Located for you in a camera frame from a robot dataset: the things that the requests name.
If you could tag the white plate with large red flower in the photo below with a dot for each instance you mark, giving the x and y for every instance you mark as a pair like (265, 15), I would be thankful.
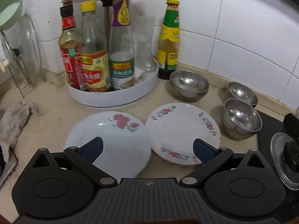
(112, 137)

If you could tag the white two-tier rotating rack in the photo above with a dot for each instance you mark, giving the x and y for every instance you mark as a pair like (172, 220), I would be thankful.
(105, 99)

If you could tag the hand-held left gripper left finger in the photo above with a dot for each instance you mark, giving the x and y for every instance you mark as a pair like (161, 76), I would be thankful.
(93, 149)

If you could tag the wide shallow steel bowl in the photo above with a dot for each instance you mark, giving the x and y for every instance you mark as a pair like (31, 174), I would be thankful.
(189, 84)

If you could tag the grey dishcloth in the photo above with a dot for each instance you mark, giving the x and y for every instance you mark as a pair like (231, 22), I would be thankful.
(14, 123)

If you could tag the purple label sauce bottle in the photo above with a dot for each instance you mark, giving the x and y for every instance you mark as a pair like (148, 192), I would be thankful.
(121, 70)

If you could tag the clear plastic bag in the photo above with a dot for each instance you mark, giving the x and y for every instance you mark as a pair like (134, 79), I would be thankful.
(144, 51)

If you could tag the black gas stove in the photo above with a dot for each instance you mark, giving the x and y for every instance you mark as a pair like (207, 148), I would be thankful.
(266, 130)

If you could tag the green yellow label sauce bottle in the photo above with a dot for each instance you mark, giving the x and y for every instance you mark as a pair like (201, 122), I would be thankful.
(168, 42)

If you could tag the yellow cap vinegar bottle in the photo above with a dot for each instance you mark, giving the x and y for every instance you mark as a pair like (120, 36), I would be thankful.
(95, 70)

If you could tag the small steel bowl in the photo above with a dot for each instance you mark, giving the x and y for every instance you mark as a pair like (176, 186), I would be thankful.
(243, 94)

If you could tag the glass pot lid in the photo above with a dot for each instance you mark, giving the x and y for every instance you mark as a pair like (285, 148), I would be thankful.
(28, 51)

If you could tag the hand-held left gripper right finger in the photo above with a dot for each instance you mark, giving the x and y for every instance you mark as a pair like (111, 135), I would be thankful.
(202, 150)

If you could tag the deep steel bowl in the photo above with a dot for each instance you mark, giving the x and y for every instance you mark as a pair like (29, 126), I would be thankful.
(241, 119)

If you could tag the white plate with small flowers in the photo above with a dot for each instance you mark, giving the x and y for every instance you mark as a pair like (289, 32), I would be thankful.
(182, 130)

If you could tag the red label sauce bottle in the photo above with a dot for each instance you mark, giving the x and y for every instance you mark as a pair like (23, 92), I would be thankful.
(70, 60)

